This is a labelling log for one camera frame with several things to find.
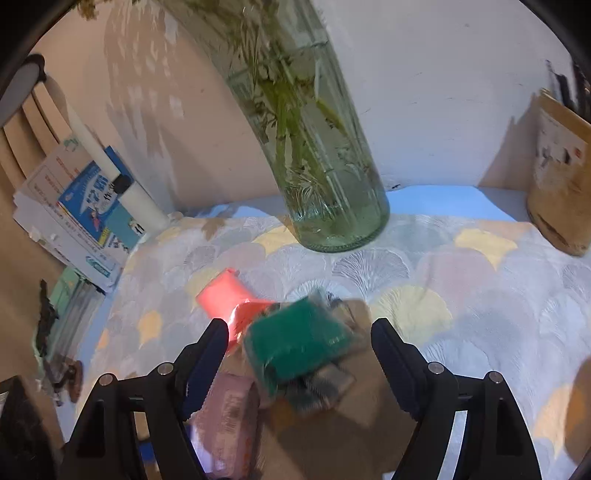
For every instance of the red pouch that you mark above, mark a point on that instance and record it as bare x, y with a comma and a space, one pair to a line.
221, 295

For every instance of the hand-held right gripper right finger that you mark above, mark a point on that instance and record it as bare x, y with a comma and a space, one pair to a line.
392, 360

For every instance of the wooden slatted panel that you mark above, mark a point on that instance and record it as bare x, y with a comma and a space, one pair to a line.
37, 134

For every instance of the round wooden stand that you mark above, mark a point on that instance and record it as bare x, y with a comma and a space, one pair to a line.
71, 381

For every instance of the bundle of pens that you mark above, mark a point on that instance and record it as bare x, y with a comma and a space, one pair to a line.
565, 90

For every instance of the fan pattern tablecloth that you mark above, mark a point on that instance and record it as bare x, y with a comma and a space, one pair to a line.
461, 314

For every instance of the green cloth bundle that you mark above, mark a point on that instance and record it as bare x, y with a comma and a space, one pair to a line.
295, 346

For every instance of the green flower stems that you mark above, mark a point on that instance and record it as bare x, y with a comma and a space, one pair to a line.
286, 120

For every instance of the purple tissue packet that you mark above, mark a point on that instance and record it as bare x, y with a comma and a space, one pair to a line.
226, 415

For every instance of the green book stack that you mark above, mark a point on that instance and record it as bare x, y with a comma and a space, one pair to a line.
76, 304

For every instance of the blue cover workbook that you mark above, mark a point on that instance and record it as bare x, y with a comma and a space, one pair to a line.
90, 198

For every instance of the glass vase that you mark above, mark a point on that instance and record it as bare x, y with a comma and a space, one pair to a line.
341, 226

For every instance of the white lamp pole black band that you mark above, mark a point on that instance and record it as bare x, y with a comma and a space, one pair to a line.
138, 198

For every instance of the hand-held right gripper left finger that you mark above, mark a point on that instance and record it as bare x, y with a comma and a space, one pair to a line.
207, 364

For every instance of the brown paper pen holder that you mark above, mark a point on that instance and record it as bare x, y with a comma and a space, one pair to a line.
558, 194

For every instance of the teal small booklet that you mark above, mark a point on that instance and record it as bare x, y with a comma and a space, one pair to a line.
127, 228

